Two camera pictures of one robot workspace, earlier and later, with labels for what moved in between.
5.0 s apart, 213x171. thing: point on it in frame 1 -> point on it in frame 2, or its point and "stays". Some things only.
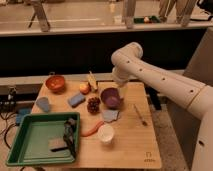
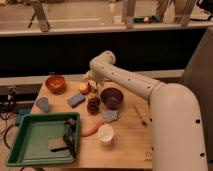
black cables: x=10 y=108 stays
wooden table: x=115 y=126 stays
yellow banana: x=92 y=80 stays
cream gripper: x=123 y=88 -> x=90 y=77
